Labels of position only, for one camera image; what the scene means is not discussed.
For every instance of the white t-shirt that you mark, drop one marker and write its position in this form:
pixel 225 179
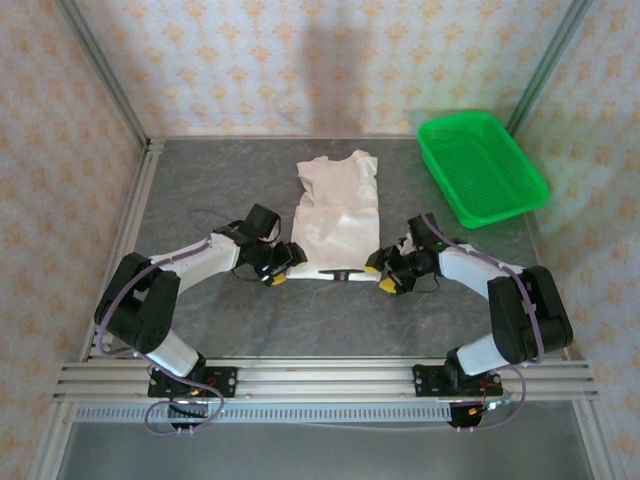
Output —
pixel 340 225

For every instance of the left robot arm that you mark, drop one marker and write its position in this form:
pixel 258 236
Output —
pixel 200 260

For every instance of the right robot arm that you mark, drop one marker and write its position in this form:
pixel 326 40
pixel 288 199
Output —
pixel 465 262

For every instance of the green plastic basket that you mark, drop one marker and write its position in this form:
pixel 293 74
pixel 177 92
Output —
pixel 480 165

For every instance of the small controller board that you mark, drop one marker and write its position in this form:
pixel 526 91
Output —
pixel 495 404

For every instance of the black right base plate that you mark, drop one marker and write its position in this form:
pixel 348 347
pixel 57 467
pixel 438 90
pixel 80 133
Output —
pixel 425 381

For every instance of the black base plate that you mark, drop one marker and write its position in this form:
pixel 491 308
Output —
pixel 225 382
pixel 425 381

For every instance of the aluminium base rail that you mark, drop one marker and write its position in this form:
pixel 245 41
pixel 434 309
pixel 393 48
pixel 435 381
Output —
pixel 325 380

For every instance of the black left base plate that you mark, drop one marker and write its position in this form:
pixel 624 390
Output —
pixel 225 382

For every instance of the aluminium table side rail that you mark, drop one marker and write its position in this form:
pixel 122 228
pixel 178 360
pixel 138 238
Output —
pixel 145 185

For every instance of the aluminium frame post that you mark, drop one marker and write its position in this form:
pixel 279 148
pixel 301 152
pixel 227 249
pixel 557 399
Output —
pixel 107 80
pixel 545 65

